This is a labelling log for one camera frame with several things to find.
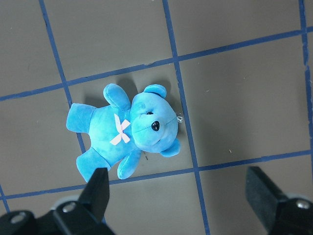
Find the blue plush teddy bear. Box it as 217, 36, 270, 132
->
66, 84, 180, 182

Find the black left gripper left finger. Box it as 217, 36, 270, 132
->
0, 168, 114, 235

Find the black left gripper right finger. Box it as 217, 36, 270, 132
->
245, 166, 313, 235

